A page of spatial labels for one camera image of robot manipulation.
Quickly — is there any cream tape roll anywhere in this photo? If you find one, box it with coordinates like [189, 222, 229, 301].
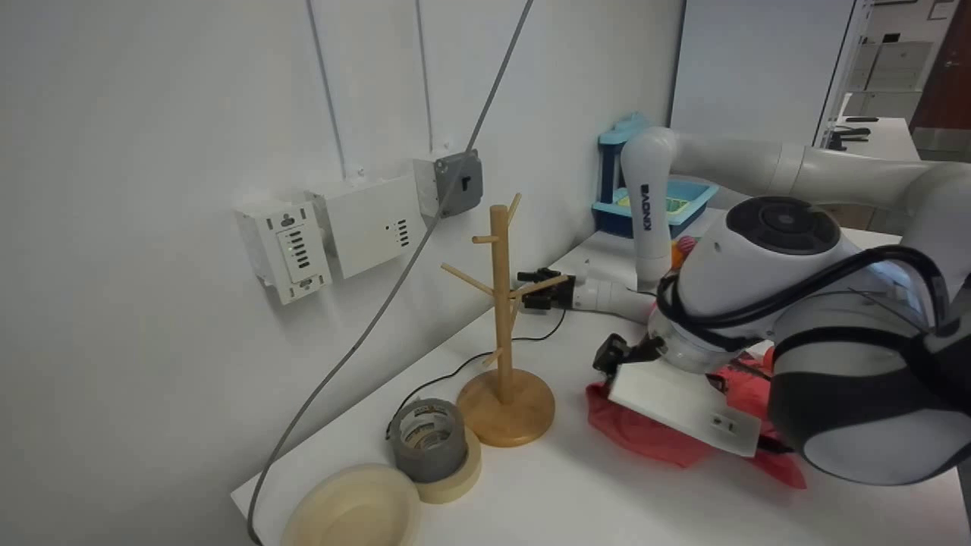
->
[414, 435, 483, 504]

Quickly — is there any white wall junction box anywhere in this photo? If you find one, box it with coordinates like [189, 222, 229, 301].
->
[319, 183, 423, 279]

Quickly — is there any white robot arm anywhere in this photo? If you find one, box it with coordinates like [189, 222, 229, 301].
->
[574, 127, 971, 485]

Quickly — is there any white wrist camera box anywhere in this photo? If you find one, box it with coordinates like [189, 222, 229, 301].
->
[605, 361, 762, 458]

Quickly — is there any grey wall outlet box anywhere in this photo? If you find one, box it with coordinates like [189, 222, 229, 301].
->
[414, 153, 483, 217]

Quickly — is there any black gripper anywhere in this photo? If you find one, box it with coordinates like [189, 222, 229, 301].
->
[590, 333, 668, 380]

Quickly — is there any white wall socket box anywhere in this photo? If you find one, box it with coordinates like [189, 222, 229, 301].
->
[236, 195, 331, 306]

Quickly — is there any grey hanging cable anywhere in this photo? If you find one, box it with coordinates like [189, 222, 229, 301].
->
[243, 0, 538, 546]

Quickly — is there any grey tape roll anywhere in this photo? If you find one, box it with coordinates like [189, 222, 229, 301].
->
[388, 396, 467, 482]

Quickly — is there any wooden mug tree stand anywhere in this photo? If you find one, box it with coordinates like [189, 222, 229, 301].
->
[452, 200, 554, 447]

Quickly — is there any black power plug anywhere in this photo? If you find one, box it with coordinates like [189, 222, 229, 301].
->
[519, 266, 577, 309]

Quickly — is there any salmon pink sweatshirt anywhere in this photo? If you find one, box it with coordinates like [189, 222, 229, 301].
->
[586, 353, 806, 491]

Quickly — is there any thin black cord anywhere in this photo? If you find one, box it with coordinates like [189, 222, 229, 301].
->
[392, 306, 569, 429]

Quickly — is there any cream shallow bowl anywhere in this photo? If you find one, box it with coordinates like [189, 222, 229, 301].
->
[281, 464, 417, 546]

